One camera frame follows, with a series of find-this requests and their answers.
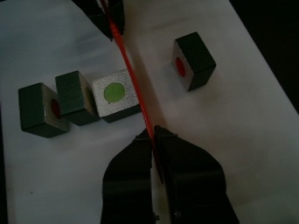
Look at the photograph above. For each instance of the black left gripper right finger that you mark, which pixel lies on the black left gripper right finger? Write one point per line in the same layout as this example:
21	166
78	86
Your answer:
194	180

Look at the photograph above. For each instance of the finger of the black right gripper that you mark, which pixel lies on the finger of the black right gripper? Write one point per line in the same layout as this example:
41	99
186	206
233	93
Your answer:
94	11
118	14

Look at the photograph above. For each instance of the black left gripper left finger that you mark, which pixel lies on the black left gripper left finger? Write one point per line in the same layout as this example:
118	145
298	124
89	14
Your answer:
126	180

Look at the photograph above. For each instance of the orange toy knife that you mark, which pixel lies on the orange toy knife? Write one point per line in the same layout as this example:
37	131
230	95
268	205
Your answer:
133	73

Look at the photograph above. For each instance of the toy sushi piece red centre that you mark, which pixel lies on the toy sushi piece red centre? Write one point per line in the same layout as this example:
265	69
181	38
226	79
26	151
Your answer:
198	58
33	109

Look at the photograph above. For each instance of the toy sushi piece green centre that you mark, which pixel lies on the toy sushi piece green centre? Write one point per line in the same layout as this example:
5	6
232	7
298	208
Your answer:
115	93

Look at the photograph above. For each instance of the toy sushi piece dark green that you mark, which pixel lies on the toy sushi piece dark green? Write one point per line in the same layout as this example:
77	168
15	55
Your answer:
73	96

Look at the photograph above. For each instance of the white cutting mat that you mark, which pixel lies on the white cutting mat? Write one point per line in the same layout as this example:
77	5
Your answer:
234	131

